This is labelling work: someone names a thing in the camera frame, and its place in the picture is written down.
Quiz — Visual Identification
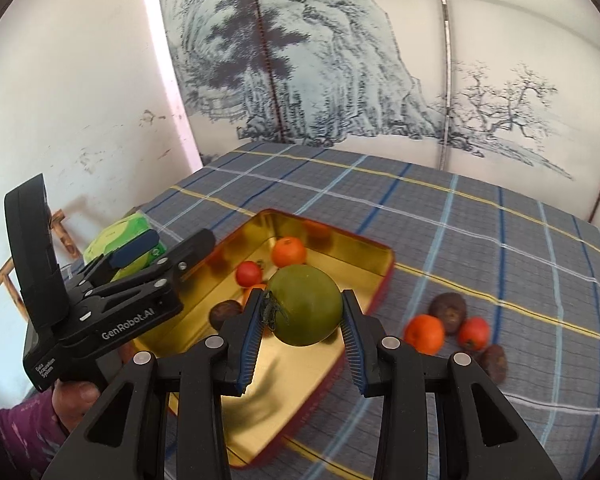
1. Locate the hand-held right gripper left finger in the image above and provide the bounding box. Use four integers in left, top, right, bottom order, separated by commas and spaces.
42, 287, 268, 480

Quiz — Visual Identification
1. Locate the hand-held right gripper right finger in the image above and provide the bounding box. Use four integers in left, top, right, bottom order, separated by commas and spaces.
341, 288, 563, 480

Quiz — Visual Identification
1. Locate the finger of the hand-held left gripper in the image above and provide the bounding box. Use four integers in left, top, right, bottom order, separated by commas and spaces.
72, 229, 160, 286
80, 228, 217, 311

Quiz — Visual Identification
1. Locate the dark brown mangosteen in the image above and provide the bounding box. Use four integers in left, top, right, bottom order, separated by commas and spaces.
477, 344, 509, 386
209, 299, 243, 331
428, 292, 469, 336

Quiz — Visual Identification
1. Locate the orange mandarin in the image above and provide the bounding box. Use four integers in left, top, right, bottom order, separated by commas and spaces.
240, 283, 268, 306
271, 236, 308, 268
404, 314, 446, 356

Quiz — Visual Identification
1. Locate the red and gold tin box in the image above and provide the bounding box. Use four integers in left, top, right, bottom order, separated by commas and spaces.
122, 208, 396, 470

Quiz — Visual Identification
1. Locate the red tomato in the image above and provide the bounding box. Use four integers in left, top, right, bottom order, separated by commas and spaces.
457, 316, 491, 352
235, 260, 264, 287

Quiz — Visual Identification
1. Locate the green tomato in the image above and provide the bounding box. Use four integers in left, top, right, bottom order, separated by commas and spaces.
262, 265, 344, 347

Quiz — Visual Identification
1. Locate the person's left forearm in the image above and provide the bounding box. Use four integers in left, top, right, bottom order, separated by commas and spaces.
0, 390, 71, 480

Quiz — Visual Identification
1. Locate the person's left hand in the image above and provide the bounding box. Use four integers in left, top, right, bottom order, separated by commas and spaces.
52, 380, 103, 433

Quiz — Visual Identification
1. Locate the green tissue packet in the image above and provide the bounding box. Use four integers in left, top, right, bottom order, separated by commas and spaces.
82, 212, 168, 276

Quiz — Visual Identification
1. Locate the wooden chair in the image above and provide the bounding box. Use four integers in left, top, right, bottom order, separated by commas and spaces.
0, 210, 81, 321

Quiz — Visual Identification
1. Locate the blue plaid cloth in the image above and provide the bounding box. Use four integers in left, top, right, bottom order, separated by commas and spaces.
115, 141, 600, 480

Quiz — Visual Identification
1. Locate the ink landscape painted screen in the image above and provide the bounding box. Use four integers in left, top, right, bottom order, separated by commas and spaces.
140, 0, 600, 221

